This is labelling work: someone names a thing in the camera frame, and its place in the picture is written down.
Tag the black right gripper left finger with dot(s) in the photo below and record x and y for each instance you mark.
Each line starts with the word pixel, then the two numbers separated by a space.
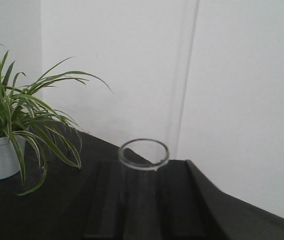
pixel 104 220

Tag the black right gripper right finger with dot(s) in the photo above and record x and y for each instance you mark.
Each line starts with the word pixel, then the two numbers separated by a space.
pixel 183 214

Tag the wide glass test tube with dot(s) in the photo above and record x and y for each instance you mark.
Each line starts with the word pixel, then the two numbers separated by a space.
pixel 140 159

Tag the green spider plant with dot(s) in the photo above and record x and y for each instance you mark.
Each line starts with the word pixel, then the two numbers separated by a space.
pixel 23 116

